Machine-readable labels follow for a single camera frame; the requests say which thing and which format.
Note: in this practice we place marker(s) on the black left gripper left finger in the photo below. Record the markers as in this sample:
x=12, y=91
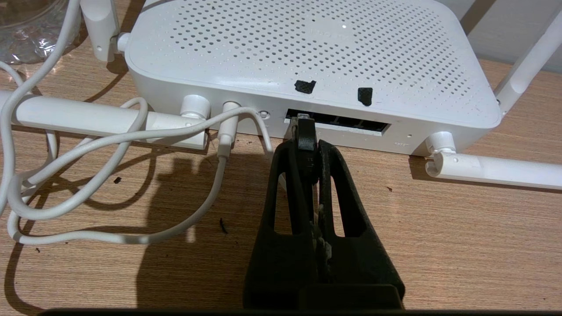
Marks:
x=276, y=272

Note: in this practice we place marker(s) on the clear water bottle red cap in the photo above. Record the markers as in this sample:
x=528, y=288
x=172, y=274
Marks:
x=26, y=26

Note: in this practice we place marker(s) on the white router with antennas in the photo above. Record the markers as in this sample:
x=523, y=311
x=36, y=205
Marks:
x=307, y=44

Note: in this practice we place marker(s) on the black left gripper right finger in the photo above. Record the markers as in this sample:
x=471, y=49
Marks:
x=360, y=272

